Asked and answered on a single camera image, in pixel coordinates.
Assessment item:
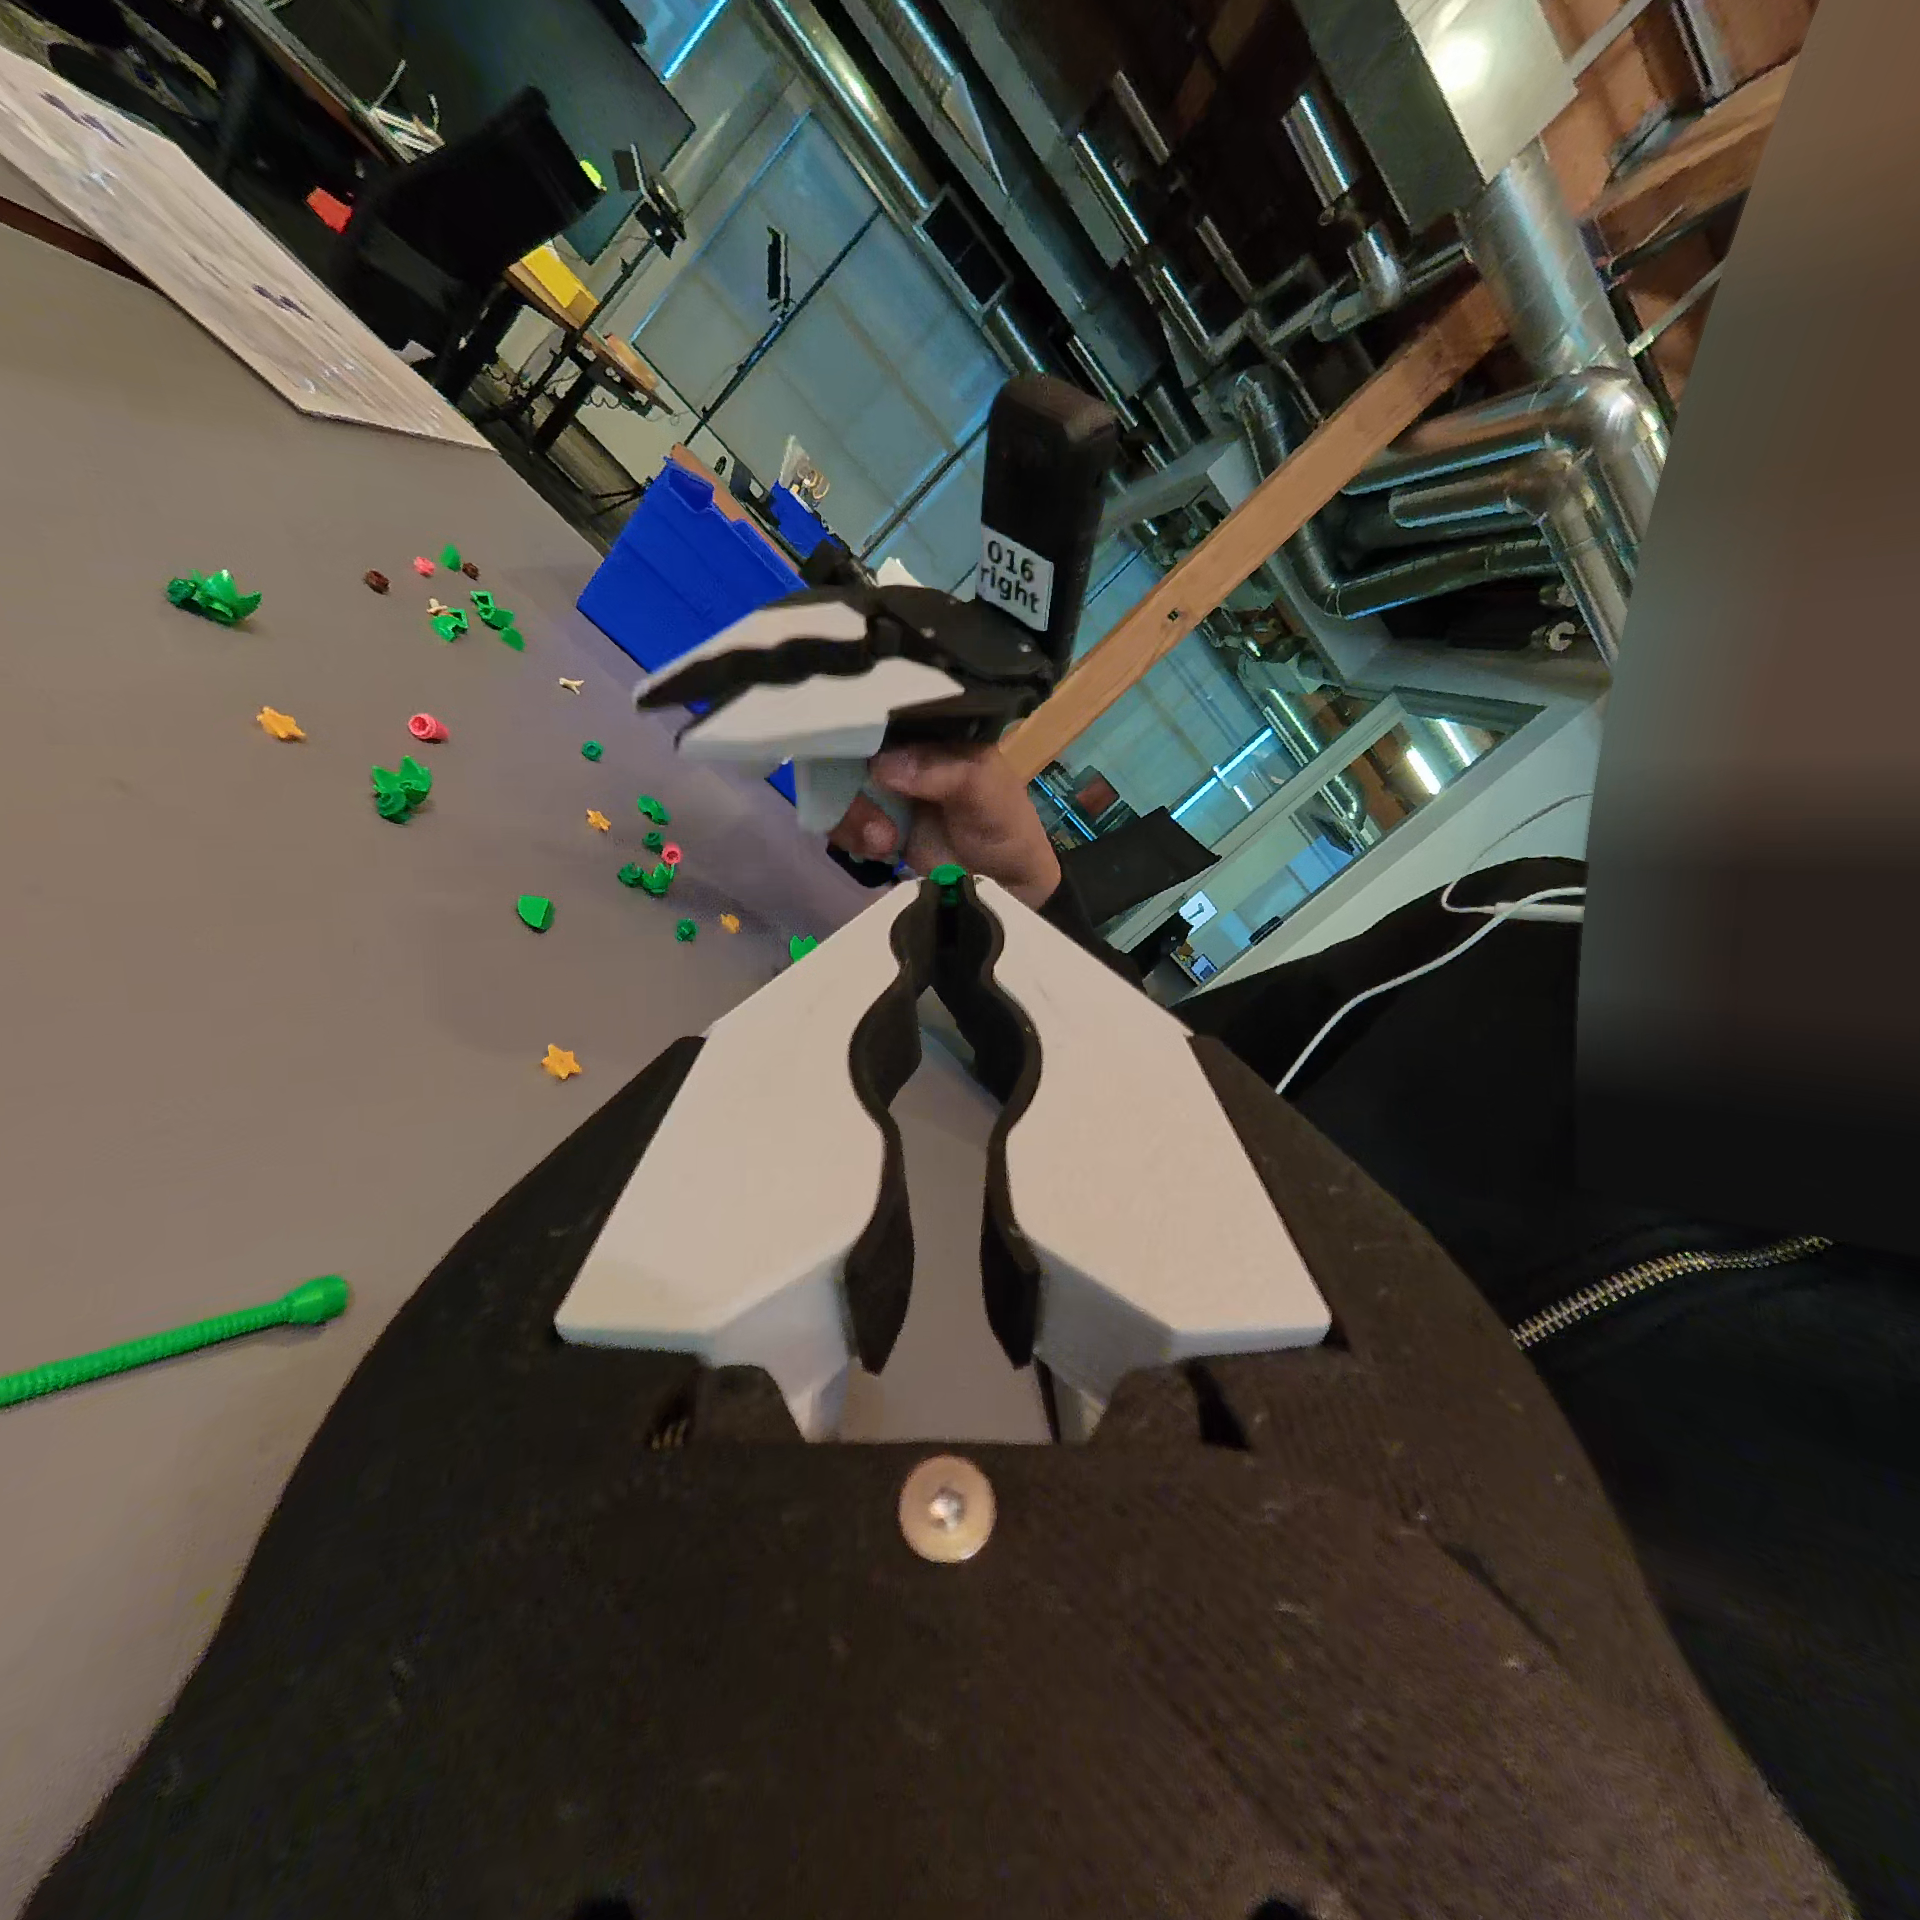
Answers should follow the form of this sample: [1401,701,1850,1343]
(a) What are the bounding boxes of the wooden-top desk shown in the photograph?
[463,248,677,450]

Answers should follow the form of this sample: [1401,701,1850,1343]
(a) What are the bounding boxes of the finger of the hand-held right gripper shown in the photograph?
[626,582,886,716]
[673,649,968,760]

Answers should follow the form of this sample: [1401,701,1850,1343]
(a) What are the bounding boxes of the black office chair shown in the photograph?
[321,86,607,392]

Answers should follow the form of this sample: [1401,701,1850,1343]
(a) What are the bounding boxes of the person's right hand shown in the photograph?
[833,747,1064,911]

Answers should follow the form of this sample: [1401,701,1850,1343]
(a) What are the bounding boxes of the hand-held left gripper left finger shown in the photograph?
[553,883,940,1444]

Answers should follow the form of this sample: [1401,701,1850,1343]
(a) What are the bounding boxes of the silver ventilation ducts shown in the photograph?
[720,0,1804,842]

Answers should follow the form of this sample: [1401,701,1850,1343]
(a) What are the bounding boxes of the large black monitor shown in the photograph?
[451,0,702,262]

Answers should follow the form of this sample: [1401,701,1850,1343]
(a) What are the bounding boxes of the white cable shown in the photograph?
[1274,875,1591,1092]

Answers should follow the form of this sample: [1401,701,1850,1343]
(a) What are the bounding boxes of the green toy stalk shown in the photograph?
[0,1273,350,1414]

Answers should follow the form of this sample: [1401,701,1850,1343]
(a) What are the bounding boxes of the printed paper sheet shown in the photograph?
[0,44,498,450]

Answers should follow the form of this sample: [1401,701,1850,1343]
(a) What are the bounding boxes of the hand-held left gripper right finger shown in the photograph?
[952,872,1339,1444]

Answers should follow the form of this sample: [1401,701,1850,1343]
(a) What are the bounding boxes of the blue storage bin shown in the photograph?
[573,458,816,794]

